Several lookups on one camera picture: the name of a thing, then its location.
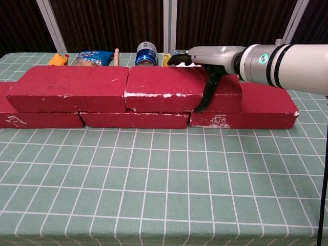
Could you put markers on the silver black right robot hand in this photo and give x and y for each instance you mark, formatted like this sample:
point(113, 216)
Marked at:
point(215, 56)

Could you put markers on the red brick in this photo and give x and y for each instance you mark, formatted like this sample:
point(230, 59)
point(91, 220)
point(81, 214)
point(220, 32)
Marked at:
point(38, 120)
point(266, 102)
point(164, 82)
point(135, 120)
point(69, 82)

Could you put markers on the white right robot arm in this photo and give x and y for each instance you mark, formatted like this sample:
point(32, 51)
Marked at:
point(294, 66)

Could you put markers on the dark brown curtain panel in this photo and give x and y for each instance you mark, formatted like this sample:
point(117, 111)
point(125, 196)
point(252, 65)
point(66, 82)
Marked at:
point(107, 23)
point(230, 23)
point(315, 23)
point(18, 25)

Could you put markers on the clear pack of white rolls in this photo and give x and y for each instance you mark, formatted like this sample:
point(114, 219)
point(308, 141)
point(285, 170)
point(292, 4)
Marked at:
point(166, 59)

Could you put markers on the blue soda can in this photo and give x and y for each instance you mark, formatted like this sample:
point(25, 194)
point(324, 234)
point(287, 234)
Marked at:
point(146, 55)

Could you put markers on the wooden stick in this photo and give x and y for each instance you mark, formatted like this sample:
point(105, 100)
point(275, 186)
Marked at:
point(117, 57)

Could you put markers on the blue snack bag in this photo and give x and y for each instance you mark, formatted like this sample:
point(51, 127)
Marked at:
point(92, 58)

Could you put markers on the green checked tablecloth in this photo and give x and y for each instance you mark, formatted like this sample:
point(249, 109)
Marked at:
point(153, 184)

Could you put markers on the yellow rubber chicken toy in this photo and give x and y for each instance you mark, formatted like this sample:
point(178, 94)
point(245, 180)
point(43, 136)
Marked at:
point(57, 61)

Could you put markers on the white partition frame post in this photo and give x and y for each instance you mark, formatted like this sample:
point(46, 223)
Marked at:
point(169, 25)
point(296, 23)
point(51, 25)

